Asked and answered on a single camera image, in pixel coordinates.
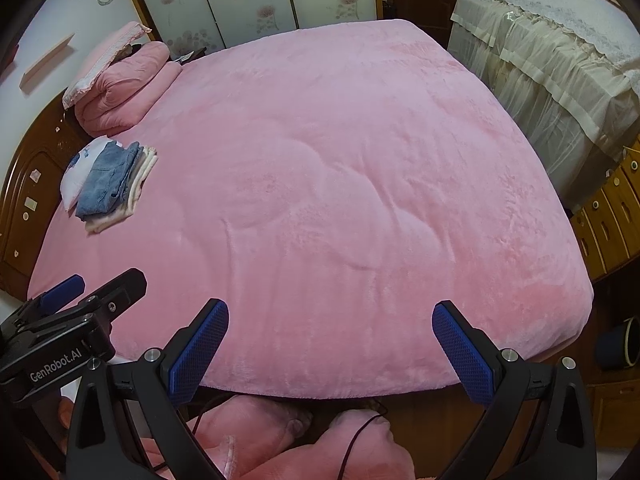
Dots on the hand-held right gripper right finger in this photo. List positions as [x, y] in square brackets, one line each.
[462, 355]

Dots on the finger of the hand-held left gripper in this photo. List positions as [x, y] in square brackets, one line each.
[62, 290]
[120, 287]

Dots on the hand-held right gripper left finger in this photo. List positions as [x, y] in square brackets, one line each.
[200, 350]

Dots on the blue denim jeans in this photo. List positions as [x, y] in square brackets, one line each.
[107, 180]

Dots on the person's left hand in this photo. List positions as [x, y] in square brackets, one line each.
[65, 412]

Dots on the brown wooden headboard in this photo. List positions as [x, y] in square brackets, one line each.
[30, 200]

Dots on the person's pink fleece clothing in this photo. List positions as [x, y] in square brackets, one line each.
[260, 440]

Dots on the white printed shirt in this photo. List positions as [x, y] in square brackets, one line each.
[75, 180]

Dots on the cream white garment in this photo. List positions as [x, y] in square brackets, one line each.
[142, 170]

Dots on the dark round bin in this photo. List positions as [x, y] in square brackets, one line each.
[612, 347]

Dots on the folded pink quilt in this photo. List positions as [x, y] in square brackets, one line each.
[130, 90]

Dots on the wooden drawer cabinet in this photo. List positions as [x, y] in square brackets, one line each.
[610, 220]

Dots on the pink fleece bed blanket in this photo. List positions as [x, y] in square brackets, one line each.
[325, 185]

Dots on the pink lace trimmed pillow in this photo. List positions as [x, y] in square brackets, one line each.
[100, 67]

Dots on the dark nightstand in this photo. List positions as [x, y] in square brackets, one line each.
[192, 56]

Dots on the wooden wall shelf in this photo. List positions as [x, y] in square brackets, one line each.
[47, 62]

